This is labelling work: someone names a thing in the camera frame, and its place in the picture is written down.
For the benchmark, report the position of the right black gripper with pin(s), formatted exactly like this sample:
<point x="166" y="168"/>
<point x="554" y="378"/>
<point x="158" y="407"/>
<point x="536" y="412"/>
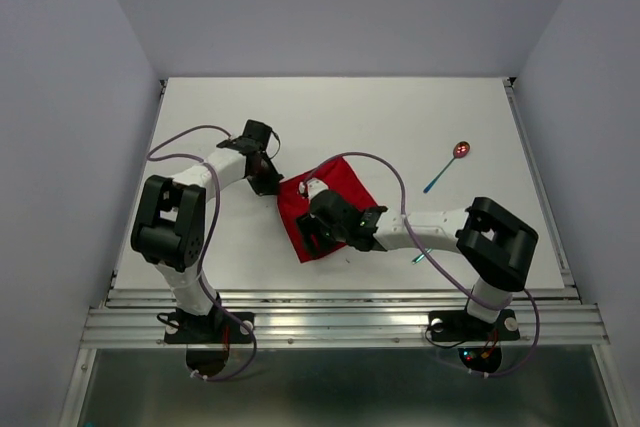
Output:
<point x="309" y="224"/>

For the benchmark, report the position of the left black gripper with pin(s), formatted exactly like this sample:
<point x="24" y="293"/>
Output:
<point x="271" y="184"/>

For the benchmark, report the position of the red cloth napkin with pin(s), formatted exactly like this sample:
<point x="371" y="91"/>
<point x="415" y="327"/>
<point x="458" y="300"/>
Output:
<point x="337" y="175"/>

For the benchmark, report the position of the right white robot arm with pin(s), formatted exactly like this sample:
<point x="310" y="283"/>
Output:
<point x="497" y="244"/>

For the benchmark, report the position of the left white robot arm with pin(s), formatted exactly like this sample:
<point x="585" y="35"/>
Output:
<point x="169" y="226"/>

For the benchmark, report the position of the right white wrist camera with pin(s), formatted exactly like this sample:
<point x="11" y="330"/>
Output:
<point x="311" y="188"/>

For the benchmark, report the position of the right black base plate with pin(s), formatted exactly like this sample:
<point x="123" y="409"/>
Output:
<point x="453" y="326"/>

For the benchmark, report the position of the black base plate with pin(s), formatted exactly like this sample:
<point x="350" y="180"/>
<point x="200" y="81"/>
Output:
<point x="453" y="326"/>
<point x="182" y="328"/>

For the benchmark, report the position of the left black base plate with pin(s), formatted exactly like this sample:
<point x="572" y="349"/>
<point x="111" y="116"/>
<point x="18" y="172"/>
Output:
<point x="182" y="328"/>

